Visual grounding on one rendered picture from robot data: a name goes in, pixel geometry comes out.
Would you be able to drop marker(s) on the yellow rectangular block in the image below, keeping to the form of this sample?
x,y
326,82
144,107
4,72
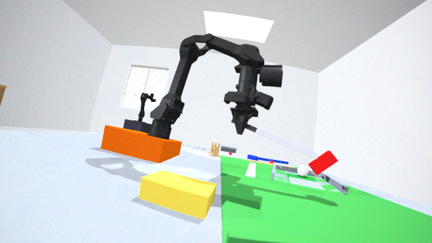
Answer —
x,y
180,193

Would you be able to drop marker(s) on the white golf ball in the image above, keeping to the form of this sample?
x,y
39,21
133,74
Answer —
x,y
303,170

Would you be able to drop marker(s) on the blue putter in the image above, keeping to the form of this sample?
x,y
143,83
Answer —
x,y
259,158

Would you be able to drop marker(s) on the white flat strip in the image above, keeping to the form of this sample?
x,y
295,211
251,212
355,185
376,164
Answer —
x,y
251,170

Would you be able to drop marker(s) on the green flat mat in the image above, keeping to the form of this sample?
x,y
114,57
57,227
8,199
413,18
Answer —
x,y
268,206

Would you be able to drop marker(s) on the red putter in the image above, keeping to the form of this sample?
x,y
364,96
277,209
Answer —
x,y
318,165

